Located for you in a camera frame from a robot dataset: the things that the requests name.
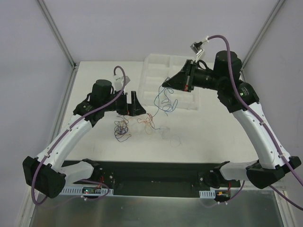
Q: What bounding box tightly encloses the blue wire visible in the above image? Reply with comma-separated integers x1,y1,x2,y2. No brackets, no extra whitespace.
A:
151,86,179,119

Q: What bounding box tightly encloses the coloured wire bundle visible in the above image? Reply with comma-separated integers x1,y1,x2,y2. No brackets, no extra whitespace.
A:
113,112,157,144

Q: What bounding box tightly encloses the white wire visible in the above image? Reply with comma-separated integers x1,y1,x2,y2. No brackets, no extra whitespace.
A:
158,126,183,147

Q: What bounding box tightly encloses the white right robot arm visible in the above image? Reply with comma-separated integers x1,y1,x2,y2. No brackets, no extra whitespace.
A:
162,51,301,189

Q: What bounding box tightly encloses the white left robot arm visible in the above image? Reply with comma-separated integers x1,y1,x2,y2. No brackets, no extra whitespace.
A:
22,78,146,198

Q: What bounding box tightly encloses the white plastic compartment tray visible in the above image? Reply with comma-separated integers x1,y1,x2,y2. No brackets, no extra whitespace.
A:
139,54,200,112

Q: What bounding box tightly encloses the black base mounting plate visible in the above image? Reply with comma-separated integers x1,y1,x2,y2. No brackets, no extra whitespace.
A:
89,161,241,198

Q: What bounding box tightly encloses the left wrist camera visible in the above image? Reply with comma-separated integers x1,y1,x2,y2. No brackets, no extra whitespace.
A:
113,75,131,87

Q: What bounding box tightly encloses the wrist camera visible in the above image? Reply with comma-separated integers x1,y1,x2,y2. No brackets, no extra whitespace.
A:
190,42,205,61
113,75,131,87

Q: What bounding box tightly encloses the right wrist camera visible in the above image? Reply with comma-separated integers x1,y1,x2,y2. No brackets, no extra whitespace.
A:
190,42,205,61

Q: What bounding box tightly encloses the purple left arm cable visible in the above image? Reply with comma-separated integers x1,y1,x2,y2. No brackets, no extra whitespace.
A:
31,66,127,206

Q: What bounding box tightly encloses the left aluminium frame post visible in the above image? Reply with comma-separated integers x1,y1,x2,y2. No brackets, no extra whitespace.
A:
36,0,77,69

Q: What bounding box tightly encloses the aluminium frame post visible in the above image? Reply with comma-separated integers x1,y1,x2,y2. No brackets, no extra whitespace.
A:
36,0,77,69
241,0,287,71

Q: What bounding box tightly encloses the left white cable duct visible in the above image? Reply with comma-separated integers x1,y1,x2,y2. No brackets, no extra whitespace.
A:
59,186,114,197

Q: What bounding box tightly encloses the white cable duct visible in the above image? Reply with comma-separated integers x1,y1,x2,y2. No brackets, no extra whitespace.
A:
199,190,216,199
59,186,114,197

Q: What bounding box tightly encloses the right white cable duct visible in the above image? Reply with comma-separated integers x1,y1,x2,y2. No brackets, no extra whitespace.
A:
199,190,216,199

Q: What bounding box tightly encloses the right aluminium frame post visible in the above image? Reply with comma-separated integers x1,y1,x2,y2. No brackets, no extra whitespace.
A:
241,0,287,71

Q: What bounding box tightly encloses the aluminium front rail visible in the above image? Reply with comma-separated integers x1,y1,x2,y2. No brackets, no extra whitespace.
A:
29,172,287,192

